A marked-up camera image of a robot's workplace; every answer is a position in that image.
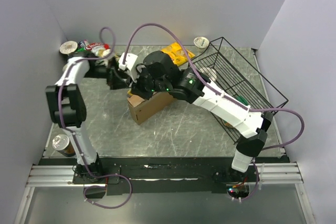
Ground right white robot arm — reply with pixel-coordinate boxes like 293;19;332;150
119;51;273;182

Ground brown can at edge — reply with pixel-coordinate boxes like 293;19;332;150
51;134;76;157

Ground brown cardboard express box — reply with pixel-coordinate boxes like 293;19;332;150
127;92;175;125

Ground yogurt cup upright corner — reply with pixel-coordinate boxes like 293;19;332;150
59;40;78;58

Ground yogurt cup at back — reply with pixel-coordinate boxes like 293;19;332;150
193;36;209;52

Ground blue white cup behind bag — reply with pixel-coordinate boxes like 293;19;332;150
78;39;90;49

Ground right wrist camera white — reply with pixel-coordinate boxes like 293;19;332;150
118;52;139;83

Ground purple cable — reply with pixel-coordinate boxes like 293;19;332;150
58;26;133;209
123;22;306;201

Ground cup inside wire basket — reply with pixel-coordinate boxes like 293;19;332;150
199;67;217;82

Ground aluminium rail frame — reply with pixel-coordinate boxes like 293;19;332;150
26;163;303;187

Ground green white chips bag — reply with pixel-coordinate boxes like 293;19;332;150
74;42;111;58

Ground black wire basket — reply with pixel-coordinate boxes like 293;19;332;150
187;37;288;146

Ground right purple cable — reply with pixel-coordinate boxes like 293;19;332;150
123;22;306;201

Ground green snack pack in basket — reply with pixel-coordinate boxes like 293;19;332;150
222;95;249;129

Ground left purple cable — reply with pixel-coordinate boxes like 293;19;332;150
58;26;133;209

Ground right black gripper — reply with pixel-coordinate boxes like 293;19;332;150
125;66;170;100

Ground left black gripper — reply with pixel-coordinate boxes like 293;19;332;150
83;57;129;90

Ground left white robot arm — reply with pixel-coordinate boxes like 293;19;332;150
45;51;127;183

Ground yellow chips bag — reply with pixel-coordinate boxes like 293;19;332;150
161;42;188;67

